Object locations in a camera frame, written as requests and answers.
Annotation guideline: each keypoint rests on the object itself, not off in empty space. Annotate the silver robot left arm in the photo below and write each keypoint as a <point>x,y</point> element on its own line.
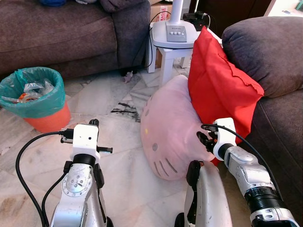
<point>78,189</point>

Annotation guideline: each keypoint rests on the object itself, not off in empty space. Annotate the cardboard box with red print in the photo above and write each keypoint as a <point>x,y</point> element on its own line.
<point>161,10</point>

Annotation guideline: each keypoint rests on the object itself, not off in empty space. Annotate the crumpled paper scrap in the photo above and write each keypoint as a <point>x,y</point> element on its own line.
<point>128,75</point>

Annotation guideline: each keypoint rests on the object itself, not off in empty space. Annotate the blue cloth item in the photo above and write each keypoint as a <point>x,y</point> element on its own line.
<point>52,2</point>

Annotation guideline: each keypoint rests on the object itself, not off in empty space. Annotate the dark wooden cabinet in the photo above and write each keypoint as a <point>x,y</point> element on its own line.
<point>232,12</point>

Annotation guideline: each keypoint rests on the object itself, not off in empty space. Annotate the brown fabric sofa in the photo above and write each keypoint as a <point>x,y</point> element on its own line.
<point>57,33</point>
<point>274,52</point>

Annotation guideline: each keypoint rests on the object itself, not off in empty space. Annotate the dark purple cushion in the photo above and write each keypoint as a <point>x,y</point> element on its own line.
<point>123,4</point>

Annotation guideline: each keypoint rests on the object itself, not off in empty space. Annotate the clear plastic wrapper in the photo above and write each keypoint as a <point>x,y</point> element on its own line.
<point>38,87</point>

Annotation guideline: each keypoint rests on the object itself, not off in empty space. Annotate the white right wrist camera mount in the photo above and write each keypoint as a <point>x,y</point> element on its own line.
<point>226,135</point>

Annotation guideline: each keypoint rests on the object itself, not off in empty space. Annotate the green plastic bin liner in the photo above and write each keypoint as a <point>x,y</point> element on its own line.
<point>47,104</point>

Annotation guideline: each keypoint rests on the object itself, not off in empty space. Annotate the white furniture top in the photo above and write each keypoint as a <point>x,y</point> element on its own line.
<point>284,7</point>

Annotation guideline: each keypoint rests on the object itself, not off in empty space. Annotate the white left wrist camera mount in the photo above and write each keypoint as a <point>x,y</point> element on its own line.
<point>85,139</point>

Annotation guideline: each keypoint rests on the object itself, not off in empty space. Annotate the orange waste bin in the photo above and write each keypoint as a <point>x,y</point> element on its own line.
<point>49,120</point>

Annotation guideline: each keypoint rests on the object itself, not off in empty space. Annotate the white side table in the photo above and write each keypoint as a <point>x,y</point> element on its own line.
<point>168,56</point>

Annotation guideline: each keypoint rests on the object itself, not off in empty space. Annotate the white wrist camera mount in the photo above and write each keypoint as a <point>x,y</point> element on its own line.
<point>85,139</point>
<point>226,135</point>

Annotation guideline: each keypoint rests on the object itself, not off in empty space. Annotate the pink cat face pillow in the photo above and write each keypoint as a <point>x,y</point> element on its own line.
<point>170,137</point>

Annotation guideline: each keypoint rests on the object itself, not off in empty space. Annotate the silver robot right leg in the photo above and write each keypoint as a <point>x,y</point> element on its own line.
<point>210,198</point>

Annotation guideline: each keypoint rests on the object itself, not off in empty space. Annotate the red pillow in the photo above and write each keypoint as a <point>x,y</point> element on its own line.
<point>218,80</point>

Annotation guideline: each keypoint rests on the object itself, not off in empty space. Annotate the white pedestal fan base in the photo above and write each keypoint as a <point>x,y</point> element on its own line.
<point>175,33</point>

